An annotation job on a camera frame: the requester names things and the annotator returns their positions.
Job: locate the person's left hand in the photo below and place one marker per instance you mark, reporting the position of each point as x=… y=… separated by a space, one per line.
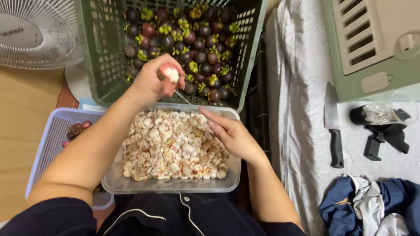
x=147 y=83

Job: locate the person's right hand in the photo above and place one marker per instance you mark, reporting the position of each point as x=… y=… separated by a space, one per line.
x=234 y=136

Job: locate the person's right fingers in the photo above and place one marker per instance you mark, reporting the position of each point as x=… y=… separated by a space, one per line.
x=216 y=123

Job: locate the half-peeled mangosteen with white flesh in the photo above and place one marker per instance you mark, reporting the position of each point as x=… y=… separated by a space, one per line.
x=170 y=72

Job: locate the thin silver pick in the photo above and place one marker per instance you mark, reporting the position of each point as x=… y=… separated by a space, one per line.
x=182 y=97

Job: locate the heap of peeled white segments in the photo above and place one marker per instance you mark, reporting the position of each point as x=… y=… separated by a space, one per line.
x=170 y=150

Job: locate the pile of whole purple mangosteens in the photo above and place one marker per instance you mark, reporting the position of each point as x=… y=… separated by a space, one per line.
x=200 y=49

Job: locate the clear plastic container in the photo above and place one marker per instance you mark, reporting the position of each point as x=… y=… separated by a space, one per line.
x=170 y=185

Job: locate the white bed sheet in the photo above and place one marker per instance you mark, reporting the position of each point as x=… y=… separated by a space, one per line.
x=298 y=114

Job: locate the person's dark piped clothing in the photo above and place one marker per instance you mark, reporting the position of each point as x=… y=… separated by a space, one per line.
x=157 y=216

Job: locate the light blue paper sheet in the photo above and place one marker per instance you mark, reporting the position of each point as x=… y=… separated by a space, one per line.
x=87 y=105

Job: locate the dark green plastic crate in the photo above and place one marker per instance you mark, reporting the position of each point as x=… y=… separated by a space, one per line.
x=105 y=49

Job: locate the heap of purple rind pieces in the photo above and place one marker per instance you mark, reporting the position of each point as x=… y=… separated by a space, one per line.
x=76 y=129

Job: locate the heap of blue and white clothes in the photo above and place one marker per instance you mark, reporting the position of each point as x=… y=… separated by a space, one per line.
x=347 y=209

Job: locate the clear plastic bag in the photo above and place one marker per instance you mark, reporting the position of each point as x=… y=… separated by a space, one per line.
x=382 y=113

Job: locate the lavender plastic basket tray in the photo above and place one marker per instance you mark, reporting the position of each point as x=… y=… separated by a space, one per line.
x=49 y=144

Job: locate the green and beige pet carrier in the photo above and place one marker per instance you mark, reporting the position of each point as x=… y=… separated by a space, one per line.
x=370 y=49

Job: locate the black phone holder stand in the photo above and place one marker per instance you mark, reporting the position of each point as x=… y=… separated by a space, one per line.
x=390 y=137

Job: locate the white electric fan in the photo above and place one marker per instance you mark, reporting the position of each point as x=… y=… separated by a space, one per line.
x=36 y=36

